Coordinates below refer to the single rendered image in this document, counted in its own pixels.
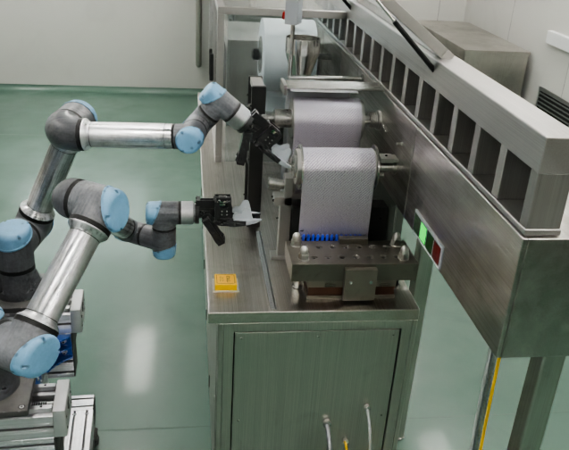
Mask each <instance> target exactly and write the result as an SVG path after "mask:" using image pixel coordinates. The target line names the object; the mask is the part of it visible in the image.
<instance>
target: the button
mask: <svg viewBox="0 0 569 450"><path fill-rule="evenodd" d="M214 289H215V290H237V278H236V274H214Z"/></svg>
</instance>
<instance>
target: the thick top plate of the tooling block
mask: <svg viewBox="0 0 569 450"><path fill-rule="evenodd" d="M390 242H391V240H373V241H368V244H339V241H302V242H301V244H302V246H307V248H308V253H309V261H308V262H300V261H299V260H298V259H297V258H298V253H299V252H300V248H301V247H302V246H301V247H293V246H291V245H290V243H291V241H286V245H285V260H286V264H287V267H288V271H289V276H290V280H291V281H344V273H345V267H377V269H378V274H377V280H416V277H417V272H418V266H419V263H418V262H417V260H416V259H415V257H414V255H413V253H412V252H411V250H410V248H409V247H408V248H409V260H408V261H400V260H399V259H398V258H397V257H398V255H399V252H400V249H401V247H402V246H407V243H406V242H405V240H401V246H400V247H394V246H391V245H390Z"/></svg>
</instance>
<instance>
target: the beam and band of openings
mask: <svg viewBox="0 0 569 450"><path fill-rule="evenodd" d="M329 1H330V2H331V3H332V4H334V5H335V6H336V7H338V8H339V9H340V10H341V11H345V12H346V13H347V14H346V19H345V28H344V37H343V48H344V49H345V50H346V51H347V52H348V53H349V54H350V55H351V56H352V57H353V58H354V59H355V60H356V62H357V63H358V64H359V65H360V66H361V67H362V68H363V69H364V70H365V71H366V72H367V73H368V74H369V75H370V76H371V77H372V78H373V79H374V80H375V81H376V82H379V83H380V85H381V87H382V88H384V91H385V92H386V93H387V94H388V95H389V96H390V97H391V98H392V99H393V100H394V101H395V102H396V103H397V104H398V105H399V106H400V107H401V108H402V109H403V110H404V112H405V113H406V114H407V115H408V116H409V117H410V118H411V119H412V120H413V121H414V122H415V123H416V124H417V125H418V126H419V127H420V128H421V129H422V130H423V131H424V132H425V133H426V134H427V135H428V137H429V138H430V139H431V140H432V141H433V142H434V143H435V144H436V145H437V146H438V147H439V148H440V149H441V150H442V151H443V152H444V153H445V154H446V155H447V156H448V157H449V158H450V159H451V160H452V162H453V163H454V164H455V165H456V166H457V167H458V168H459V169H460V170H461V171H462V172H463V173H464V174H465V175H466V176H467V177H468V178H469V179H470V180H471V181H472V182H473V183H474V184H475V185H476V187H477V188H478V189H479V190H480V191H481V192H482V193H483V194H484V195H485V196H486V197H487V198H488V199H489V200H490V201H491V202H492V203H493V204H494V205H495V206H496V207H497V208H498V209H499V210H500V211H501V212H502V213H503V214H504V215H505V216H506V217H507V218H508V219H509V220H510V221H511V222H512V223H513V224H514V225H515V226H516V227H517V228H518V229H519V230H520V231H521V232H522V233H523V234H524V235H525V236H559V235H560V234H561V229H560V226H561V222H562V219H563V215H564V211H565V205H566V201H567V197H568V194H569V128H568V127H566V126H565V125H564V124H563V123H561V122H560V121H557V120H556V119H554V118H553V117H551V116H550V115H548V114H546V113H545V112H543V111H542V110H540V109H539V108H537V107H536V106H534V105H533V104H530V103H529V102H527V101H526V100H524V99H522V98H521V97H519V96H518V95H517V94H515V93H513V92H512V91H510V90H509V89H507V88H505V87H503V86H502V85H500V84H499V83H497V82H496V81H495V80H493V79H491V78H489V77H488V76H486V75H485V74H483V73H482V72H480V71H478V70H476V69H475V68H474V67H472V66H471V65H469V64H468V63H466V62H464V61H462V60H461V59H459V58H458V57H456V56H454V57H453V58H452V59H441V58H439V57H438V56H437V55H435V54H434V53H433V52H431V51H430V50H428V49H427V48H425V47H424V46H422V45H420V44H419V43H417V42H416V41H414V42H415V43H416V44H417V45H418V46H419V47H420V49H421V50H422V51H423V53H424V54H425V55H426V56H427V58H428V59H429V60H430V61H431V63H432V64H433V65H434V72H431V70H430V69H429V68H428V66H427V65H426V64H425V63H424V61H423V60H422V59H421V57H420V56H419V55H418V54H417V53H416V52H415V50H414V49H413V48H412V47H411V46H410V45H409V44H408V42H407V41H406V40H405V38H404V37H403V36H402V35H401V33H400V32H399V31H398V30H397V28H395V27H394V26H392V25H391V24H389V23H388V22H386V21H385V20H383V19H382V18H381V17H379V16H378V15H377V14H375V13H374V12H372V11H370V10H369V9H367V8H366V7H364V6H363V5H361V4H359V3H358V2H357V1H356V0H347V1H348V2H349V4H350V5H351V11H350V10H349V9H348V7H347V6H346V5H345V4H344V2H343V1H342V0H329Z"/></svg>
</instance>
